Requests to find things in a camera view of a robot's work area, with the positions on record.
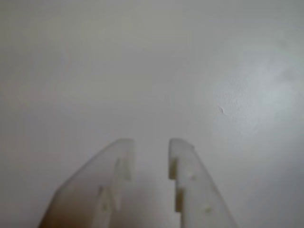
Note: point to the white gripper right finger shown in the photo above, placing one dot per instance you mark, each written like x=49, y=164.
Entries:
x=197, y=190

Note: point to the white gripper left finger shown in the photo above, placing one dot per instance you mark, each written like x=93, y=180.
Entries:
x=83, y=190

